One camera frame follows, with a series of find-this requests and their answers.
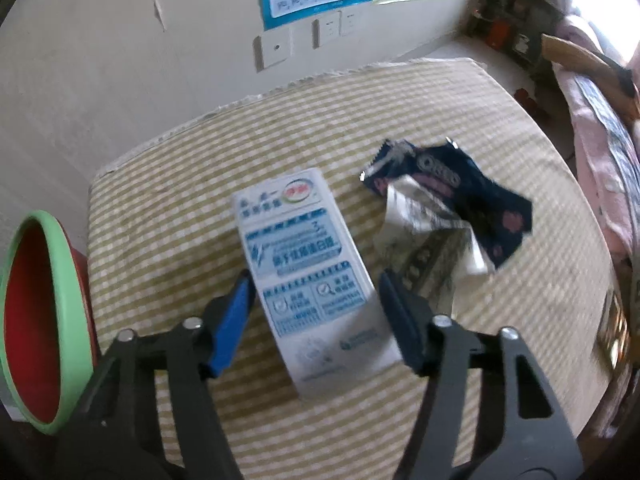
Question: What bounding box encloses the white wall socket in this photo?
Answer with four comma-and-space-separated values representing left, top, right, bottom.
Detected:
253, 26, 293, 72

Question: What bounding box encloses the striped beige table cloth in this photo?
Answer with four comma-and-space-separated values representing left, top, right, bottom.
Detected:
88, 58, 615, 479

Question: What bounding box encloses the wooden bed headboard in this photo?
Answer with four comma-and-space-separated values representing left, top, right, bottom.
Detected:
541, 35, 637, 100

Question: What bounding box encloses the white blue milk carton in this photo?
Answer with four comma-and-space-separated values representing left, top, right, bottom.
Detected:
232, 168, 401, 398

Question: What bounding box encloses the bed with pink quilt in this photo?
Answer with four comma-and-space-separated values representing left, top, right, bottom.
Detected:
554, 14, 640, 271

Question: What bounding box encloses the green red trash bin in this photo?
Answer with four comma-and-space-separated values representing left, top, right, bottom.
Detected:
1, 210, 100, 436

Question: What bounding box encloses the dark cluttered shelf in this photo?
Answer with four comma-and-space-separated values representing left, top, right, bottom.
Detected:
463, 0, 564, 70

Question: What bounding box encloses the white wall switch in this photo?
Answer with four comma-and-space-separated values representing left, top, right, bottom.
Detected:
312, 8, 361, 49

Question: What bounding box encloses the dark blue cookie wrapper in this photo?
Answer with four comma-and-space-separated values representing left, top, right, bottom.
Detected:
360, 140, 533, 268

